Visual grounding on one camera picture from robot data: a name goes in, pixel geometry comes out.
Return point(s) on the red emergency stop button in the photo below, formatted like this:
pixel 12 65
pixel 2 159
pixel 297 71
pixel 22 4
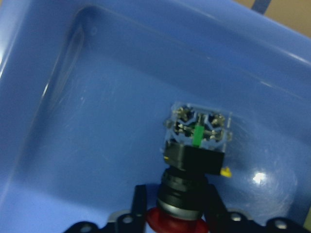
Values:
pixel 195 142

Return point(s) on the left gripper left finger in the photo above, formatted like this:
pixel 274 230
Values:
pixel 135 220

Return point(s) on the blue plastic tray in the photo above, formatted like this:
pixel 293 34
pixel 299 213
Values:
pixel 86 85

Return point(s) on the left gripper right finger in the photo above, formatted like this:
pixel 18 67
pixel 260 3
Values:
pixel 223 220

